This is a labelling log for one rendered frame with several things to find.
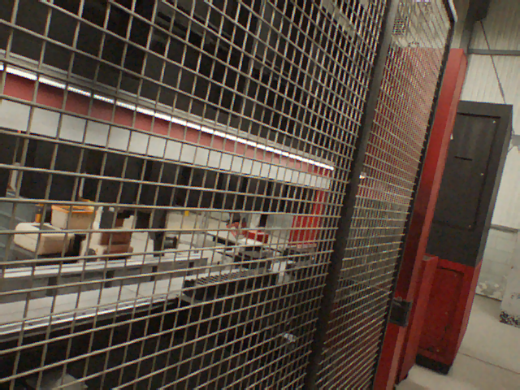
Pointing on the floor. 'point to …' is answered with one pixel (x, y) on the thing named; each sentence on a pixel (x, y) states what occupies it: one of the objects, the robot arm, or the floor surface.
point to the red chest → (416, 316)
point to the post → (344, 192)
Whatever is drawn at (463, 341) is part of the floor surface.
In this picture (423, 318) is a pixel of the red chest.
